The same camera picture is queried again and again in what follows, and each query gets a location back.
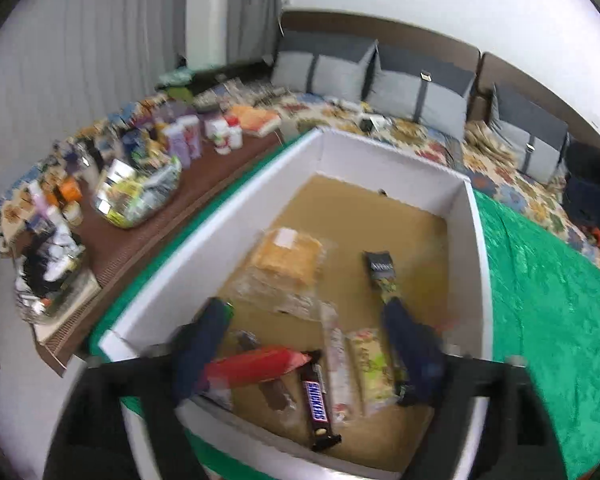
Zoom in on long clear snack packet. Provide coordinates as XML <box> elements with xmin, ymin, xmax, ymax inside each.
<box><xmin>320</xmin><ymin>302</ymin><xmax>357</xmax><ymax>427</ymax></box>

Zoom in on orange book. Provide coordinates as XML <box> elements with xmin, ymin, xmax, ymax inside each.
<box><xmin>229</xmin><ymin>105</ymin><xmax>282</xmax><ymax>139</ymax></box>

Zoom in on brown wooden side shelf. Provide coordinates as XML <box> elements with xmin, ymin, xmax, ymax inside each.
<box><xmin>34</xmin><ymin>127</ymin><xmax>292</xmax><ymax>377</ymax></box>

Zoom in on purple bottle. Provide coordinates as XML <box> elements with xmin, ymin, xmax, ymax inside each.
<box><xmin>177</xmin><ymin>115</ymin><xmax>204</xmax><ymax>162</ymax></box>

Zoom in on grey curtain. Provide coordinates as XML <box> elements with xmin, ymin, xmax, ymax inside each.
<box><xmin>187</xmin><ymin>0</ymin><xmax>284</xmax><ymax>69</ymax></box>

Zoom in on clear bag of sundries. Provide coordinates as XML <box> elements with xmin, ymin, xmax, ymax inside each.
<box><xmin>14</xmin><ymin>220</ymin><xmax>102</xmax><ymax>322</ymax></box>

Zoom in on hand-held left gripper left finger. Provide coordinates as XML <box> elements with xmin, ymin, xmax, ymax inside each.
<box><xmin>42</xmin><ymin>297</ymin><xmax>231</xmax><ymax>480</ymax></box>

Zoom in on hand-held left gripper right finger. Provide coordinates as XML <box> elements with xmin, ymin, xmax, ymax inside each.
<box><xmin>380</xmin><ymin>297</ymin><xmax>568</xmax><ymax>480</ymax></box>

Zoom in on clear bag of snacks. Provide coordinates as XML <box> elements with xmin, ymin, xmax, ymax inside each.
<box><xmin>92</xmin><ymin>155</ymin><xmax>184</xmax><ymax>229</ymax></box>

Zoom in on white pleated curtain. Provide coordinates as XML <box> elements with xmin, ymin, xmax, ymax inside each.
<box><xmin>0</xmin><ymin>0</ymin><xmax>190</xmax><ymax>211</ymax></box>

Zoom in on orange crackers clear bag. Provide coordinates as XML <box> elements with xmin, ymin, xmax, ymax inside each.
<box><xmin>229</xmin><ymin>227</ymin><xmax>332</xmax><ymax>322</ymax></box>

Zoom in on red snack packet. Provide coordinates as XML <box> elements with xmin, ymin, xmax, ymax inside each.
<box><xmin>202</xmin><ymin>345</ymin><xmax>314</xmax><ymax>392</ymax></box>

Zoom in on white charger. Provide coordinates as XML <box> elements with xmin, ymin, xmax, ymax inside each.
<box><xmin>357</xmin><ymin>115</ymin><xmax>389</xmax><ymax>134</ymax></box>

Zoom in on grey two-tone pillow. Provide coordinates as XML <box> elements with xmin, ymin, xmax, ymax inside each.
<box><xmin>272</xmin><ymin>30</ymin><xmax>381</xmax><ymax>104</ymax></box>
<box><xmin>490</xmin><ymin>82</ymin><xmax>572</xmax><ymax>184</ymax></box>
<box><xmin>365</xmin><ymin>44</ymin><xmax>477</xmax><ymax>137</ymax></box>

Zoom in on white cardboard box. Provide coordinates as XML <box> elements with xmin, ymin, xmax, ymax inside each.
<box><xmin>97</xmin><ymin>127</ymin><xmax>494</xmax><ymax>480</ymax></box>

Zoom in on folded beige cloth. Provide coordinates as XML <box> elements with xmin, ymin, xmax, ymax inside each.
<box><xmin>462</xmin><ymin>120</ymin><xmax>512</xmax><ymax>162</ymax></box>

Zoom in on floral bedsheet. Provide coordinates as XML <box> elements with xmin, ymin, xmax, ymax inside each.
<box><xmin>0</xmin><ymin>75</ymin><xmax>600</xmax><ymax>273</ymax></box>

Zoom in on dark brown snack packet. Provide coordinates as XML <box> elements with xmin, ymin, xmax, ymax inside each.
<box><xmin>237</xmin><ymin>331</ymin><xmax>297</xmax><ymax>412</ymax></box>

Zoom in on yellow green snack packet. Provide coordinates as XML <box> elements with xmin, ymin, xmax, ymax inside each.
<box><xmin>347</xmin><ymin>327</ymin><xmax>399</xmax><ymax>417</ymax></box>

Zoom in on row of grey pillows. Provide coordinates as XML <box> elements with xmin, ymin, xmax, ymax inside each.
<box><xmin>279</xmin><ymin>7</ymin><xmax>600</xmax><ymax>157</ymax></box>

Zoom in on green satin bedspread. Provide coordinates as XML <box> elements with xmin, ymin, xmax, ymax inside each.
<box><xmin>87</xmin><ymin>127</ymin><xmax>600</xmax><ymax>480</ymax></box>

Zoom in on black clothing pile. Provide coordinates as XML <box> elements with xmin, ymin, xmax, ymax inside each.
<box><xmin>562</xmin><ymin>142</ymin><xmax>600</xmax><ymax>227</ymax></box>

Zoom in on brown chocolate bar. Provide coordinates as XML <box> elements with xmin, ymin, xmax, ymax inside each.
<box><xmin>299</xmin><ymin>350</ymin><xmax>342</xmax><ymax>454</ymax></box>

